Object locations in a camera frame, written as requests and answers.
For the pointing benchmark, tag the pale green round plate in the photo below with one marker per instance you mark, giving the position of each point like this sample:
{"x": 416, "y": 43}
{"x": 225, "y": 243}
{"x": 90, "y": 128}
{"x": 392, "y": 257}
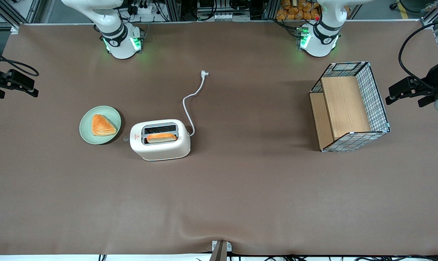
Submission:
{"x": 86, "y": 128}

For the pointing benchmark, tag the grey metal camera mount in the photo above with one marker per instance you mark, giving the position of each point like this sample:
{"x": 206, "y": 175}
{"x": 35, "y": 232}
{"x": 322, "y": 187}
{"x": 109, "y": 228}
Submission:
{"x": 220, "y": 252}

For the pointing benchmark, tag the white two-slot toaster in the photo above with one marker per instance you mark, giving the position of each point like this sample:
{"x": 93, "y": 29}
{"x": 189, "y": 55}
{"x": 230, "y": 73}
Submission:
{"x": 161, "y": 150}

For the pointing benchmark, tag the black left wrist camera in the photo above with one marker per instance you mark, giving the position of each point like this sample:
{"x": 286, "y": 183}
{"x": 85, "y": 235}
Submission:
{"x": 407, "y": 87}

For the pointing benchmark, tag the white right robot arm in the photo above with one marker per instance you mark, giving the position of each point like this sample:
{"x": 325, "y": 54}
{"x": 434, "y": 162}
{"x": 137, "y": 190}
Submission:
{"x": 117, "y": 47}

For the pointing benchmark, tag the bag of golden buns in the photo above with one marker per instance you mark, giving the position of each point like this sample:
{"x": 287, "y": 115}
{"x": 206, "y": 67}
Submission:
{"x": 295, "y": 11}

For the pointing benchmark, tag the toast slice with orange crust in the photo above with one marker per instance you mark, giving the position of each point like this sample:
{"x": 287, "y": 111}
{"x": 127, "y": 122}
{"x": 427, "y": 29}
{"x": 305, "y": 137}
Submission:
{"x": 161, "y": 137}

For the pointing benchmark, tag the brown table mat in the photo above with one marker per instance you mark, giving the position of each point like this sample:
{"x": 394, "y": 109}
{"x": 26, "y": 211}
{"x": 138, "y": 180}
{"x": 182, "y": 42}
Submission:
{"x": 240, "y": 199}

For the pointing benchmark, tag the wooden shelf insert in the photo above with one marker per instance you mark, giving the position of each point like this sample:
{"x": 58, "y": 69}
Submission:
{"x": 344, "y": 105}

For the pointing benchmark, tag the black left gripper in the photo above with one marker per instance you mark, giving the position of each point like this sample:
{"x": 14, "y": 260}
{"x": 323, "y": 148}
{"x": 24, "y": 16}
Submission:
{"x": 431, "y": 78}

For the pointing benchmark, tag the white power strip with plugs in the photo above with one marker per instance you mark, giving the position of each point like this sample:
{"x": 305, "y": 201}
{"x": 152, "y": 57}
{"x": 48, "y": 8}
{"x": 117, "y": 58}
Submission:
{"x": 146, "y": 8}

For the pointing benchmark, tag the triangular golden pastry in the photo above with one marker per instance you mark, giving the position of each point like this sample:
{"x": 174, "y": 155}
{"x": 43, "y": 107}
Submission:
{"x": 102, "y": 126}

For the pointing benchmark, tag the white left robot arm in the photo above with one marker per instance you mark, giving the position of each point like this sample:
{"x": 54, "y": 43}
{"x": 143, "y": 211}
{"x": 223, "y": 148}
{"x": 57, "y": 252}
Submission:
{"x": 318, "y": 45}

